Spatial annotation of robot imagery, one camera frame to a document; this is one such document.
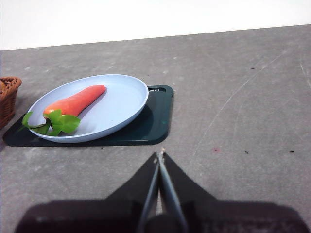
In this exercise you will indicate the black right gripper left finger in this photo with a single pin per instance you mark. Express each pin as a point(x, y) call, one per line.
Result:
point(116, 213)

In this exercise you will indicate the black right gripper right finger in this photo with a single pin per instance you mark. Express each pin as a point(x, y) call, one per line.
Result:
point(218, 216)

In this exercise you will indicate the light blue round plate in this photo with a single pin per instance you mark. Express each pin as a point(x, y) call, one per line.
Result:
point(116, 104)

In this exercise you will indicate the orange carrot with green leaves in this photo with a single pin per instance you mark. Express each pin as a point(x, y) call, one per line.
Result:
point(77, 99)

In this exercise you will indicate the dark green rectangular tray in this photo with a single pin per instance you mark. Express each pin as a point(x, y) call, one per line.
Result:
point(150, 126)

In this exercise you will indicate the brown wicker basket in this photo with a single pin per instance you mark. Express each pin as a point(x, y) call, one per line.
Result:
point(8, 104)

